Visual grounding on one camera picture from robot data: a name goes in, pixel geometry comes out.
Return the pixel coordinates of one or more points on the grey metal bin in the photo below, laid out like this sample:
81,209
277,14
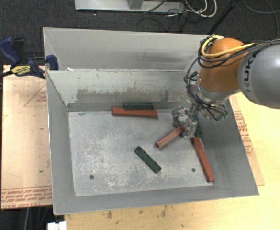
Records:
111,152

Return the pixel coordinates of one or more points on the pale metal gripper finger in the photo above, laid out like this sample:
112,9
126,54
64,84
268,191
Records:
178,116
190,128

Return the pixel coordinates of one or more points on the dark green flat block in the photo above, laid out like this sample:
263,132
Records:
199,131
138,105
147,159

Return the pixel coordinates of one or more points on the brown cardboard board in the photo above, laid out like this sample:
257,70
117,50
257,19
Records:
25,140

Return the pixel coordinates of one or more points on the red-brown block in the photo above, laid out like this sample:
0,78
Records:
204,160
169,138
135,113

